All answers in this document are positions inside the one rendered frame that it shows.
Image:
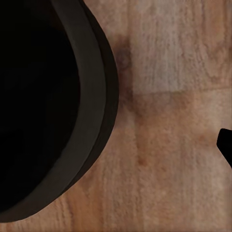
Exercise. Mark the cauldron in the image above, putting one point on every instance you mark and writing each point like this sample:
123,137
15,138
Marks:
59,85

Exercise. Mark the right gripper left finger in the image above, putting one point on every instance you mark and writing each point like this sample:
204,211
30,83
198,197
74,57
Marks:
12,143

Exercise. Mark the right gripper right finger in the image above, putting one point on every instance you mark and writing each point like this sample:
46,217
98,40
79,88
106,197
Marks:
224,143

